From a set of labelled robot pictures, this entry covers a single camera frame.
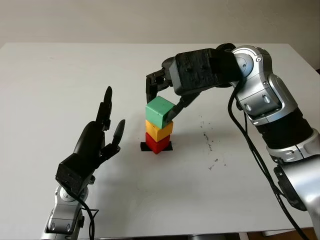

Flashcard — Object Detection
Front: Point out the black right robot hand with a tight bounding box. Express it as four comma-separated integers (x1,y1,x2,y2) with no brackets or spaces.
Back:
145,56,201,123

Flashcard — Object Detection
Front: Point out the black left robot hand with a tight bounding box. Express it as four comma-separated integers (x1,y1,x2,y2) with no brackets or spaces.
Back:
72,86,126,174

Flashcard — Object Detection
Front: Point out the green wooden block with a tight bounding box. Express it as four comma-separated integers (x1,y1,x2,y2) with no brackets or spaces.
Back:
144,96,175,130

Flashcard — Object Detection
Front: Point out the yellow wooden block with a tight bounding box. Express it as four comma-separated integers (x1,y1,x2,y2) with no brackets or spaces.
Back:
145,119,174,142

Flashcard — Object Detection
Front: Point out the red wooden block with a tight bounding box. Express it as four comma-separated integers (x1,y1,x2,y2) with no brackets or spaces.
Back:
145,132,172,156

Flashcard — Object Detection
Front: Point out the black tape strip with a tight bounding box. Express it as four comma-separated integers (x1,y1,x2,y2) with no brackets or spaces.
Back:
140,141,174,153

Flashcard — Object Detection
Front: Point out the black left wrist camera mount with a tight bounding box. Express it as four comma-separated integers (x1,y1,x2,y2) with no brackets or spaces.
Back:
55,152,101,199

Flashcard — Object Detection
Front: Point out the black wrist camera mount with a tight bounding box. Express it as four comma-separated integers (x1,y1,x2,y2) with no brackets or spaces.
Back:
168,47,245,97
55,152,101,199

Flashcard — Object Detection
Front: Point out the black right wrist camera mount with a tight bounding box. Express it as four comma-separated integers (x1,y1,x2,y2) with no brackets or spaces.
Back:
168,47,245,97

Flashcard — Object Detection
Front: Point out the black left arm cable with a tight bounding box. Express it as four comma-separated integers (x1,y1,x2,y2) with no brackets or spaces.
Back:
66,189,100,240

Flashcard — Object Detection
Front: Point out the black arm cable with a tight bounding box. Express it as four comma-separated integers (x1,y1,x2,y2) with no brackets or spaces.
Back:
66,189,100,240
227,84,311,240

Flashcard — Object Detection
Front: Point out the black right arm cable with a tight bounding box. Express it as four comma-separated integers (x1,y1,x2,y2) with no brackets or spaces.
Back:
227,84,311,240

